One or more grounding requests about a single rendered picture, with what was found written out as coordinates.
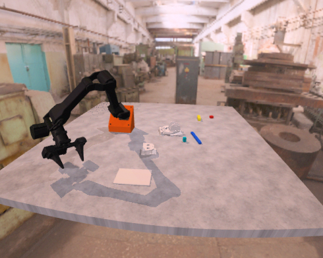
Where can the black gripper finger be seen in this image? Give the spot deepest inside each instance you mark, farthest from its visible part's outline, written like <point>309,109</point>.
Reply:
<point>55,157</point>
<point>80,150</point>

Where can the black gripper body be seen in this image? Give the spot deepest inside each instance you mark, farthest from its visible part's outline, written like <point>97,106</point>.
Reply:
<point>62,141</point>

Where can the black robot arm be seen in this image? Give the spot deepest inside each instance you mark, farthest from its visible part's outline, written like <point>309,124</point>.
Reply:
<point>60,113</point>

